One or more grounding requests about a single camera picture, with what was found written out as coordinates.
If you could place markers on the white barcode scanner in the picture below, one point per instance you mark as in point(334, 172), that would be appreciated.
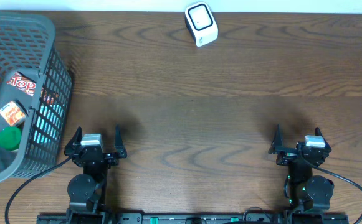
point(201, 23)

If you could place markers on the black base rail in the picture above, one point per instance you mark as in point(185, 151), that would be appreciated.
point(137, 218)

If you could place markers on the grey plastic mesh basket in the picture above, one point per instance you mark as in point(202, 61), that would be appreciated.
point(27, 46)

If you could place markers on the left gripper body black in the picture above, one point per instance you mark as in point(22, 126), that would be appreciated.
point(108, 162)

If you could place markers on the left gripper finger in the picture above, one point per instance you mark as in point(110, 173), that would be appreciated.
point(74, 144)
point(119, 145)

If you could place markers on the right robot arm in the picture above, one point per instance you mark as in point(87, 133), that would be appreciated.
point(309, 195)

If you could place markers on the small orange carton box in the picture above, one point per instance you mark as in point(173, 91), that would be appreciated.
point(13, 114)

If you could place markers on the light blue wipes pack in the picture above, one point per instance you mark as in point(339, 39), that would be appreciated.
point(48, 123)

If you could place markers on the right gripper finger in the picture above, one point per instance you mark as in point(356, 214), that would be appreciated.
point(277, 143)
point(319, 134)

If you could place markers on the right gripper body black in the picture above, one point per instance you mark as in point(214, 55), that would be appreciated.
point(287, 157)

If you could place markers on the green lid jar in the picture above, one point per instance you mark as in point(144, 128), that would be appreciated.
point(10, 138)

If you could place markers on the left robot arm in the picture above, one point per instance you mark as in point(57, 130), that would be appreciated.
point(87, 190)

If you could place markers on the red Top snack bar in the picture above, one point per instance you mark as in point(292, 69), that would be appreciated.
point(28, 86)

